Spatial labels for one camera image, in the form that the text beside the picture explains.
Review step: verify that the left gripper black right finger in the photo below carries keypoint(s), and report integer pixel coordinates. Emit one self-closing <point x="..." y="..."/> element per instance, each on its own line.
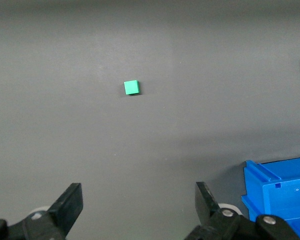
<point x="210" y="217"/>

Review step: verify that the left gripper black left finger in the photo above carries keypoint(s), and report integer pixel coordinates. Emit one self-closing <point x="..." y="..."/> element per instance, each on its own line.
<point x="62" y="212"/>

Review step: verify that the green cube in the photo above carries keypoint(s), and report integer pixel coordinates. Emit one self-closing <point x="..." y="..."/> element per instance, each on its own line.
<point x="131" y="87"/>

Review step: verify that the blue plastic bin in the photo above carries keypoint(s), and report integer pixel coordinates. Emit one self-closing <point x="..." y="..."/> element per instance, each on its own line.
<point x="285" y="197"/>

